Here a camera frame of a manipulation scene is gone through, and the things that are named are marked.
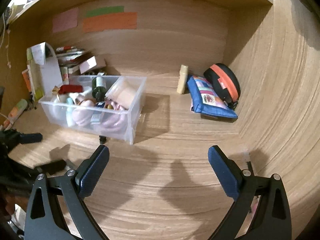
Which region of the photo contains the orange paper note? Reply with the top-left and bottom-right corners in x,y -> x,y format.
82,12 -> 137,33

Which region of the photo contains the black orange round case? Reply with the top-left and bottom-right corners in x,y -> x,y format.
203,63 -> 241,110

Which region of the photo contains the green orange snack packet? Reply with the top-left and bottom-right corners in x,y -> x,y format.
3,99 -> 28,129

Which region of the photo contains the green paper note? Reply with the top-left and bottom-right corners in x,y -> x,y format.
85,5 -> 124,18

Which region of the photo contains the white open book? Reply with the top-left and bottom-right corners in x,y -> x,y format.
27,42 -> 62,101

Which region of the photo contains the pink rope bundle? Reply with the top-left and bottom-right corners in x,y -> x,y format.
72,100 -> 128,134

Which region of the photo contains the pink paper note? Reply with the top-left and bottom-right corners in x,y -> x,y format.
52,8 -> 79,33

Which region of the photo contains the cream lotion bottle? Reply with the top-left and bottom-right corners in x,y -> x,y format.
177,64 -> 189,94

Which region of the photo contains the white cylindrical jar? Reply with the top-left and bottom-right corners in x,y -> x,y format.
50,94 -> 68,125

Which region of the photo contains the teal cartoon tube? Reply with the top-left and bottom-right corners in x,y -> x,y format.
66,97 -> 75,127

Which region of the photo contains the dark green bottle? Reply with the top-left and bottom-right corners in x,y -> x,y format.
92,76 -> 107,102

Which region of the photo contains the stack of books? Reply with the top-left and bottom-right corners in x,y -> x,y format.
55,46 -> 92,83

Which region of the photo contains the clear plastic storage bin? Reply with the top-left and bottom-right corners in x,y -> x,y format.
40,75 -> 146,144

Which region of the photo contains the orange book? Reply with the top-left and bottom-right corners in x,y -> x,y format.
22,69 -> 32,93

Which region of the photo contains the pink small box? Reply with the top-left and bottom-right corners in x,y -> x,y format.
79,56 -> 106,74

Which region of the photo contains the white tape roll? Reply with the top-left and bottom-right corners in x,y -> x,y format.
69,89 -> 93,105

